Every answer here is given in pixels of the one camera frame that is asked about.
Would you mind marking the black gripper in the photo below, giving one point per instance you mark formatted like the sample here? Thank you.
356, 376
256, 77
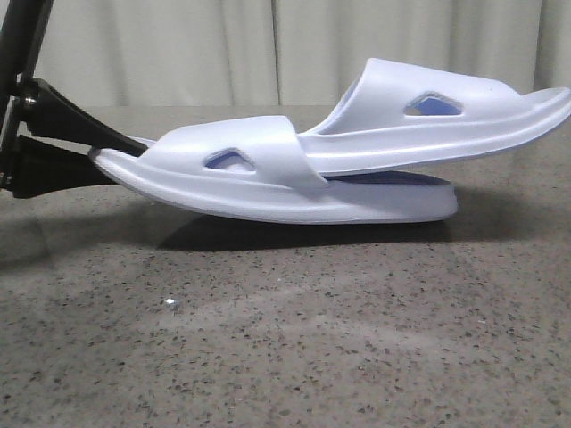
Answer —
36, 168

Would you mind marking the light blue slipper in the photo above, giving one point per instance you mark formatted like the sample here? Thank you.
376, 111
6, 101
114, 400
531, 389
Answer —
255, 169
397, 114

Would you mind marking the white pleated curtain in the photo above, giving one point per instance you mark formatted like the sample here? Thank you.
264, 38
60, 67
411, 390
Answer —
177, 53

